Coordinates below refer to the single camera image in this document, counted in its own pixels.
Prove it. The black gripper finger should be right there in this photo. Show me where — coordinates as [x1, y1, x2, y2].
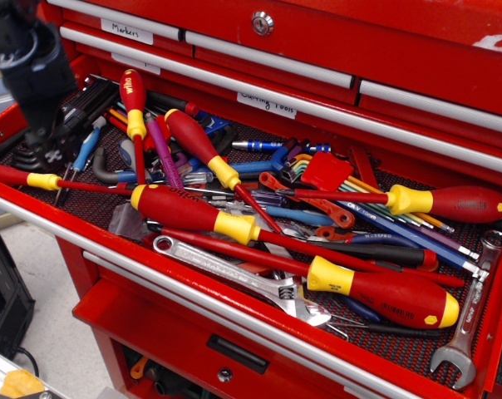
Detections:
[25, 108, 77, 166]

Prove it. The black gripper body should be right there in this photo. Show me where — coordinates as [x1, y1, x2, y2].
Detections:
[0, 1, 76, 133]

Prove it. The thin red yellow screwdriver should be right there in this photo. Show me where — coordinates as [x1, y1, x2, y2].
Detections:
[0, 165, 133, 196]

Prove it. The blue precision screwdriver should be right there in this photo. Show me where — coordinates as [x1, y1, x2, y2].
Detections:
[63, 116, 106, 181]

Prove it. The large black hex key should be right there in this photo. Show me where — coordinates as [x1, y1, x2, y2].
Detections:
[92, 146, 119, 185]

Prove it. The black hex key set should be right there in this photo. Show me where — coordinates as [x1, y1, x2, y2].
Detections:
[11, 79, 119, 173]

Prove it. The white markers label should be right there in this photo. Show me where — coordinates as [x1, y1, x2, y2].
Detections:
[101, 18, 154, 45]

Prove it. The upright red yellow screwdriver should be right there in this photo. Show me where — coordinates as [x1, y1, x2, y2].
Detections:
[120, 69, 146, 185]

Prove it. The magenta pen tool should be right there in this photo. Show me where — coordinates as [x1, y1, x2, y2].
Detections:
[145, 112, 184, 189]

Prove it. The large central red screwdriver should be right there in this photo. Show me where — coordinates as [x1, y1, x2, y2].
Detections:
[130, 185, 464, 288]

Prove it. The medium red yellow screwdriver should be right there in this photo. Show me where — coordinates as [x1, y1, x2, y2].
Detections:
[165, 109, 282, 234]

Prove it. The black box on floor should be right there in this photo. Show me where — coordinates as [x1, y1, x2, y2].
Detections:
[0, 235, 35, 359]

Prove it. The blue metal bit driver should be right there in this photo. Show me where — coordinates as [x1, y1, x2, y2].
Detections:
[231, 140, 332, 154]

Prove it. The white cutting tools label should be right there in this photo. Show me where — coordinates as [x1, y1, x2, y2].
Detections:
[237, 92, 298, 120]

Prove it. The red tool chest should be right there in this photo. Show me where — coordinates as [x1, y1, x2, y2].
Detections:
[0, 1, 502, 398]

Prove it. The silver cabinet lock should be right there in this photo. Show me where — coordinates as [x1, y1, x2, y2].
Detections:
[251, 11, 274, 36]

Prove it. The rainbow hex key set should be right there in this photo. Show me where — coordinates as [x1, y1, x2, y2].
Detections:
[300, 152, 455, 234]

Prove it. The chrome adjustable wrench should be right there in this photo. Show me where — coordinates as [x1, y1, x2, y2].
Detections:
[152, 235, 332, 327]

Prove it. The red flat stamped wrench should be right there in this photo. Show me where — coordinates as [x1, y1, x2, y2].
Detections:
[258, 172, 356, 229]

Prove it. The blue long hex key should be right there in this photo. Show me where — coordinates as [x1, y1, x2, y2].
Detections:
[335, 200, 490, 282]

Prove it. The large front red screwdriver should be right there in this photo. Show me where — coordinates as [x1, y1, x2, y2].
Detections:
[161, 227, 460, 329]

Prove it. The black red slim screwdriver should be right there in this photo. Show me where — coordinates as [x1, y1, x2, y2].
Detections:
[314, 241, 440, 272]

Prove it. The right red yellow screwdriver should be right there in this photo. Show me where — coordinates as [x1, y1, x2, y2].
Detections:
[276, 185, 502, 223]

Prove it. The chrome combination wrench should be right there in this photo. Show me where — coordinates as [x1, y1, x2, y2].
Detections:
[431, 230, 502, 391]

